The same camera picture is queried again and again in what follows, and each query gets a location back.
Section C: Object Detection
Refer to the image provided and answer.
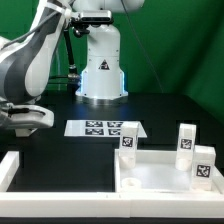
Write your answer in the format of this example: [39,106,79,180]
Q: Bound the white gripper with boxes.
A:
[0,103,54,129]

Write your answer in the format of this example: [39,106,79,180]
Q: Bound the white square tabletop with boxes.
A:
[114,149,224,195]

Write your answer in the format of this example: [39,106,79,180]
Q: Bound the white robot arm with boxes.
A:
[0,0,145,129]

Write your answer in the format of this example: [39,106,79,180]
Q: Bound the white fiducial tag sheet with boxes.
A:
[63,119,148,139]

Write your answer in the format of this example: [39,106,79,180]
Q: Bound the white U-shaped fence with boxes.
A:
[0,151,224,218]

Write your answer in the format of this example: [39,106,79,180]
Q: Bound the black cable bundle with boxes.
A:
[48,28,83,92]

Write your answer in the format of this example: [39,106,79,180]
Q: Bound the camera on black mount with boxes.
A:
[68,10,113,38]

